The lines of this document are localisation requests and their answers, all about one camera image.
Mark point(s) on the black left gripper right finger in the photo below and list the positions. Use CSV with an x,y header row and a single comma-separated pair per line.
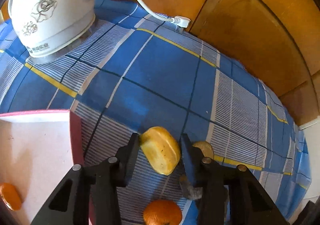
x,y
207,174

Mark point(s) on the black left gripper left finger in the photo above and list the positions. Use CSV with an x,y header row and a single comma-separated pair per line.
x,y
111,174

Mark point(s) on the yellow starfruit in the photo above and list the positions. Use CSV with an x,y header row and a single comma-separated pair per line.
x,y
161,150

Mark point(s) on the large orange tangerine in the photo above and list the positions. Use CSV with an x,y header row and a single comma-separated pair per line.
x,y
162,212

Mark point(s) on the pink shallow box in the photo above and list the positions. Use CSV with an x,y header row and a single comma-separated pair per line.
x,y
38,148

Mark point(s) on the blue plaid tablecloth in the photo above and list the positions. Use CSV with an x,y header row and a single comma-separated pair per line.
x,y
135,72

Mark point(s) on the small orange tangerine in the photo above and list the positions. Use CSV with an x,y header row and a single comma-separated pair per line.
x,y
10,196

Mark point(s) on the white power plug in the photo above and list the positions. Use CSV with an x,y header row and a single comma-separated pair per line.
x,y
181,21

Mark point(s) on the white ceramic electric kettle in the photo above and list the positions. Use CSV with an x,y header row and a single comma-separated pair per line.
x,y
49,29

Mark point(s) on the wooden wall panelling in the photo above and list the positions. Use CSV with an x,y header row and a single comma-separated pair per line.
x,y
276,40

